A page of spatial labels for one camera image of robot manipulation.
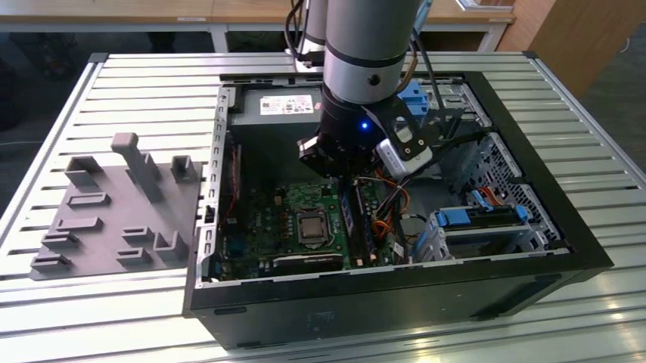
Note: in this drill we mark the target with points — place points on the wooden desk white frame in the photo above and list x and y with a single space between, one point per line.
100 9

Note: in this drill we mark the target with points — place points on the grey parts rack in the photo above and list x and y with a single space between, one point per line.
116 227

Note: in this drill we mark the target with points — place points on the black graphics card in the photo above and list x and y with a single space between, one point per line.
307 261

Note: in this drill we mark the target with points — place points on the grey power supply unit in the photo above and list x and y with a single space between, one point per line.
277 151

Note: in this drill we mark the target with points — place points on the grey metal drive cage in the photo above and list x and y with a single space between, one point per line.
464 109

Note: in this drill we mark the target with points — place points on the round grey case speaker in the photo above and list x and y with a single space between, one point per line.
411 227

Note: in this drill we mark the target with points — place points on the wooden cabinet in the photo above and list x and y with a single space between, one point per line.
580 38

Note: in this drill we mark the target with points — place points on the black open PC case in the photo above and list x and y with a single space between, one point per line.
352 310

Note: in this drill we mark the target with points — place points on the green motherboard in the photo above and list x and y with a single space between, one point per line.
261 227

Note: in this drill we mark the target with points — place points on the grey metal disk bay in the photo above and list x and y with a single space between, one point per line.
504 236

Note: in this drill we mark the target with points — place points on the hard disk in blue carrier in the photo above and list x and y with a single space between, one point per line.
453 218

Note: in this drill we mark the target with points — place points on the blue plastic drive latch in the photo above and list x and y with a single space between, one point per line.
417 98

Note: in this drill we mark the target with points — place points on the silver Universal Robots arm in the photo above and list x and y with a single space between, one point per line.
368 56

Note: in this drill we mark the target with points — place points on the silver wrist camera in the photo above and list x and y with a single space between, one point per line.
403 159

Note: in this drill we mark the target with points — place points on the silver CPU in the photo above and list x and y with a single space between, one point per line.
312 227

